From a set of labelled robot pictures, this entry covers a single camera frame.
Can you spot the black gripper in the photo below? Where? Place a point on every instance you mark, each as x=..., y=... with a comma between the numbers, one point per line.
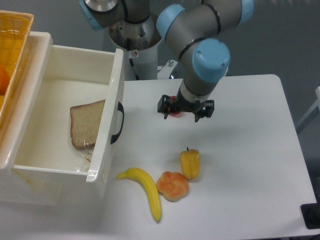
x=200, y=109

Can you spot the white drawer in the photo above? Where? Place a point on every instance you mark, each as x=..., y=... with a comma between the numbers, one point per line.
x=73, y=76

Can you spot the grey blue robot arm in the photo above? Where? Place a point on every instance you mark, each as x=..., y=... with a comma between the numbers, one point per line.
x=190, y=34

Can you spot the white drawer cabinet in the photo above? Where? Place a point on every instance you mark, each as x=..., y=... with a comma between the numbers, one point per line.
x=14, y=186

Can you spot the red toy bell pepper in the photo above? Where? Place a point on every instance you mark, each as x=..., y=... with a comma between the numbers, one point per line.
x=176, y=114

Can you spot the yellow toy bell pepper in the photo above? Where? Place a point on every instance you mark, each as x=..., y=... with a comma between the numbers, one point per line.
x=190, y=163

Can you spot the orange swirl bread roll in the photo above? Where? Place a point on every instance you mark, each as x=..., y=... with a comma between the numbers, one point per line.
x=173, y=186

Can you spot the yellow toy banana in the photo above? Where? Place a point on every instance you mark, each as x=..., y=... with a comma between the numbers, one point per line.
x=146, y=181

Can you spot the brown bread slice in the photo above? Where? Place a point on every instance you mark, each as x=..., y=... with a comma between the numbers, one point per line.
x=85, y=124

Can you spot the black device at edge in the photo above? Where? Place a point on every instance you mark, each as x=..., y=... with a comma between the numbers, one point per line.
x=311, y=215

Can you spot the orange fruit in basket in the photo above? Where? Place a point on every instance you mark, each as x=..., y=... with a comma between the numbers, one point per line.
x=4, y=80

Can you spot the yellow woven basket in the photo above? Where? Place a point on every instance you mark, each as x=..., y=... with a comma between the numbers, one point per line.
x=15, y=28

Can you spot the white frame at right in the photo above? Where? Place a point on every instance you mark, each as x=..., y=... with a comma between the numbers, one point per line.
x=310, y=113

